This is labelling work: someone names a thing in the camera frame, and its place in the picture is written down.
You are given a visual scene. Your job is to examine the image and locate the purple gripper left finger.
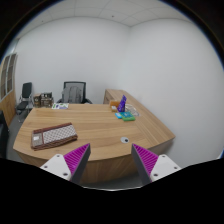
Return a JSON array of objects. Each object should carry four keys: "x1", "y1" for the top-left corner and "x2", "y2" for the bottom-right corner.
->
[{"x1": 41, "y1": 144, "x2": 91, "y2": 184}]

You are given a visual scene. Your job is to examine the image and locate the grey mesh office chair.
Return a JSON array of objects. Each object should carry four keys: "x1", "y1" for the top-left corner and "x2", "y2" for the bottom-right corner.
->
[{"x1": 58, "y1": 81, "x2": 91, "y2": 104}]

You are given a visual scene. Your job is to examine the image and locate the white green booklet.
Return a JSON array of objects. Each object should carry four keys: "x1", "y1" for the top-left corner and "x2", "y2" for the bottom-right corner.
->
[{"x1": 52, "y1": 103, "x2": 69, "y2": 109}]

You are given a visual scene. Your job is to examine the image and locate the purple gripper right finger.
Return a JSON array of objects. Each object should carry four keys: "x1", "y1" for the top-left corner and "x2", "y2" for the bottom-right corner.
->
[{"x1": 131, "y1": 144, "x2": 180, "y2": 185}]

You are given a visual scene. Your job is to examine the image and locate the brown boxes stack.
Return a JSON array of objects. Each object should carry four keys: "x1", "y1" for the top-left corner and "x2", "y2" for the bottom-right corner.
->
[{"x1": 33, "y1": 92, "x2": 54, "y2": 108}]

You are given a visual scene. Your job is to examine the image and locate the green flat box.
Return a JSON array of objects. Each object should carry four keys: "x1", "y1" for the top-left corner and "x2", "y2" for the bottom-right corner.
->
[{"x1": 122, "y1": 116, "x2": 135, "y2": 121}]

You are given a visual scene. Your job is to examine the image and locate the purple standing package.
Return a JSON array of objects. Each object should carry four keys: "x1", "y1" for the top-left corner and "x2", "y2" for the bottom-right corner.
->
[{"x1": 117, "y1": 95, "x2": 127, "y2": 112}]

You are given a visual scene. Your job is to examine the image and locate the orange small box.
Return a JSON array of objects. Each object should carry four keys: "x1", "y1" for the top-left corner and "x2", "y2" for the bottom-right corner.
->
[{"x1": 110, "y1": 101, "x2": 120, "y2": 107}]

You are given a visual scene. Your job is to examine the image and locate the wooden L-shaped desk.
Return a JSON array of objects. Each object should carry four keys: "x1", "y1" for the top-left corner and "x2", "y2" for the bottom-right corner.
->
[{"x1": 13, "y1": 89, "x2": 175, "y2": 183}]

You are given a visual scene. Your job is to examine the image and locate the clear plastic bag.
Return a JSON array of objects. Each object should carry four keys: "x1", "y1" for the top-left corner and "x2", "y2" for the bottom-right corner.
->
[{"x1": 125, "y1": 104, "x2": 139, "y2": 116}]

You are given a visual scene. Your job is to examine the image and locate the wooden glass-door cabinet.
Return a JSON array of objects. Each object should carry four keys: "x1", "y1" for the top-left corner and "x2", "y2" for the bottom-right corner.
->
[{"x1": 0, "y1": 53, "x2": 17, "y2": 124}]

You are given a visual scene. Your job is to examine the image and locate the black folding chair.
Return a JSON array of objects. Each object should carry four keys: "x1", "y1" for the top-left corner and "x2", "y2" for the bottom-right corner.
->
[{"x1": 15, "y1": 82, "x2": 33, "y2": 122}]

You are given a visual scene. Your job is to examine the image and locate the blue flat box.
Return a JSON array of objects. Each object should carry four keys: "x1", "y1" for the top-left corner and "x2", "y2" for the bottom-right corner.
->
[{"x1": 115, "y1": 113, "x2": 122, "y2": 119}]

